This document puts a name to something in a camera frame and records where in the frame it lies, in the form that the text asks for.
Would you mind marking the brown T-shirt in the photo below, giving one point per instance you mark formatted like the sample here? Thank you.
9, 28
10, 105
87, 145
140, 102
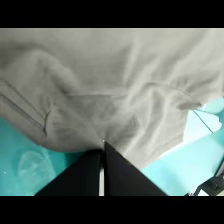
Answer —
110, 83

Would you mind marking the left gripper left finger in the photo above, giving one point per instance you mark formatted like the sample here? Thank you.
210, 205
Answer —
80, 176

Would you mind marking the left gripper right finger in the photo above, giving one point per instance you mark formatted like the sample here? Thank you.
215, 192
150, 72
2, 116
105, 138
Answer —
126, 176

